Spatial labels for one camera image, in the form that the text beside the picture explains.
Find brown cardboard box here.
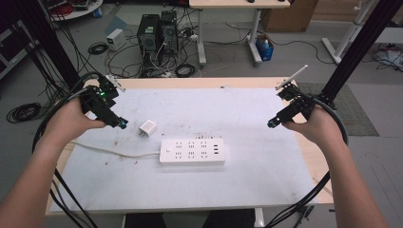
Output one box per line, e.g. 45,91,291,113
260,0,319,33

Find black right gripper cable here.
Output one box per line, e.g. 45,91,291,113
265,94,350,228

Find round white table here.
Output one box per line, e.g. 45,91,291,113
40,0,105,23

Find white metal stand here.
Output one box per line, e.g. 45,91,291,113
320,0,382,66

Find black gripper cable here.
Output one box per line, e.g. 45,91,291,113
31,71,103,228
265,94,350,228

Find white table mat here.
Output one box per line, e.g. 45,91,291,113
49,87,318,214

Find person's right hand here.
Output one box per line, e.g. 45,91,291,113
281,106,346,150

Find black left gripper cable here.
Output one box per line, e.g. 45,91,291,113
31,71,103,228

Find white power strip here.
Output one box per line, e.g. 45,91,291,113
159,138,226,166

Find white charger adapter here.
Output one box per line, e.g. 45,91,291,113
139,119,158,138

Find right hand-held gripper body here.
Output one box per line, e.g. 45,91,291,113
275,64,317,124

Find person's left hand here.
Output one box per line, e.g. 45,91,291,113
42,98,107,152

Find grey floor mat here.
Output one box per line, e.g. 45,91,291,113
296,82,380,138

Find blue box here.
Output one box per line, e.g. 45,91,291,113
255,34,276,63

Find coiled black cable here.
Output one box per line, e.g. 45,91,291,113
6,102,43,124
86,41,109,56
174,63,198,79

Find wooden table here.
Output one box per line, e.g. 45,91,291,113
45,76,335,217

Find black metal frame post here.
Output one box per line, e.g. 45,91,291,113
17,0,81,90
318,0,403,110

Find white power strip cable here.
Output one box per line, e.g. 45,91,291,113
73,141,162,160

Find small white box device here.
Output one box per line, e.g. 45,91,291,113
106,28,126,52

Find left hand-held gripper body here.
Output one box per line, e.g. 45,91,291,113
79,74,126,128

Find black computer tower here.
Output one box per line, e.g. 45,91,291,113
159,9,179,55
136,13,162,54

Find wooden desk with white legs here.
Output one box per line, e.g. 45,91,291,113
188,0,292,67

